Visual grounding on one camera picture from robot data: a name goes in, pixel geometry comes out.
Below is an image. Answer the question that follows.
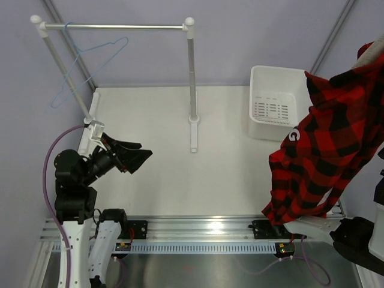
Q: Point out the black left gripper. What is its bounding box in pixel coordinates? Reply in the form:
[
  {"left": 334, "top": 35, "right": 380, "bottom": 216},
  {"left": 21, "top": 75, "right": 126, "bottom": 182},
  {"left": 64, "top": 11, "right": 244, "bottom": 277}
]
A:
[{"left": 81, "top": 133, "right": 152, "bottom": 186}]

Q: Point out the light blue wire hanger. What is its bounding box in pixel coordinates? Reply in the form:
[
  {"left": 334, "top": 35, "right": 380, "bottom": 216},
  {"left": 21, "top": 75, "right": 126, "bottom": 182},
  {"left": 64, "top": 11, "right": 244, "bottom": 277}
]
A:
[{"left": 50, "top": 22, "right": 129, "bottom": 109}]

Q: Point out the red black plaid shirt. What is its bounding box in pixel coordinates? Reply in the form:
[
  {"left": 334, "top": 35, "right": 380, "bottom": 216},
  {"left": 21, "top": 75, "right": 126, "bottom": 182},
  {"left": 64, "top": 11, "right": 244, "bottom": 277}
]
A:
[{"left": 263, "top": 56, "right": 383, "bottom": 225}]

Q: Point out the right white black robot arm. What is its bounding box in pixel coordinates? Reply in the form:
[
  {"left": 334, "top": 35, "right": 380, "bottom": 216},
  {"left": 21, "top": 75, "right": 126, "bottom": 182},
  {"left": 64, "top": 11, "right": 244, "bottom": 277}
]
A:
[{"left": 263, "top": 38, "right": 383, "bottom": 274}]

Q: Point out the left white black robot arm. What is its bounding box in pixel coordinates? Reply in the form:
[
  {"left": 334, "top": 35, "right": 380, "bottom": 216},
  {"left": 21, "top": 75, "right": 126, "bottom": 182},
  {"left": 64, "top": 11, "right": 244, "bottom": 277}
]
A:
[{"left": 54, "top": 133, "right": 152, "bottom": 287}]

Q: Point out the white metal clothes rack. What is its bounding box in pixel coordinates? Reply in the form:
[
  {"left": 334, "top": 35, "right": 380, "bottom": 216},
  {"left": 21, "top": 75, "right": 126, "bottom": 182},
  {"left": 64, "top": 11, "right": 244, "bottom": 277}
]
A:
[{"left": 30, "top": 15, "right": 200, "bottom": 153}]

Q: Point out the white plastic basket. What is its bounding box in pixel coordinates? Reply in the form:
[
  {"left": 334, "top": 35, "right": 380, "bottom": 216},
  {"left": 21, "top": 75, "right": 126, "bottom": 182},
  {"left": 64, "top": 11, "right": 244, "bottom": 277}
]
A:
[{"left": 248, "top": 65, "right": 312, "bottom": 142}]

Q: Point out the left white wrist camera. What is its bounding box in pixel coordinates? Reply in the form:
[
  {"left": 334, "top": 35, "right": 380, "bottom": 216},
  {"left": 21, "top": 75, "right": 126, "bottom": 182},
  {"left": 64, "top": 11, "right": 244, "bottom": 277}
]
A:
[{"left": 88, "top": 120, "right": 105, "bottom": 148}]

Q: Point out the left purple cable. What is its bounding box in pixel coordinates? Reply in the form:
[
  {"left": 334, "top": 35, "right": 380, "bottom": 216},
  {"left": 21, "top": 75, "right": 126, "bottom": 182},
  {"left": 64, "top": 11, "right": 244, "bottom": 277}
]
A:
[{"left": 43, "top": 125, "right": 127, "bottom": 288}]

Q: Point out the white slotted cable duct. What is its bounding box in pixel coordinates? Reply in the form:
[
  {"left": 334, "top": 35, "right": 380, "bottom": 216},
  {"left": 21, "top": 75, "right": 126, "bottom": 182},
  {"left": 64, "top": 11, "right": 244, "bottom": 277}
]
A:
[{"left": 52, "top": 242, "right": 277, "bottom": 255}]

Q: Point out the aluminium mounting rail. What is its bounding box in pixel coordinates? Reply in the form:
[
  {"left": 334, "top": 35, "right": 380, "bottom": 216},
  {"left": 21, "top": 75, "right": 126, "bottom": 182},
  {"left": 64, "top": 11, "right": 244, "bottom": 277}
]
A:
[{"left": 40, "top": 206, "right": 344, "bottom": 241}]

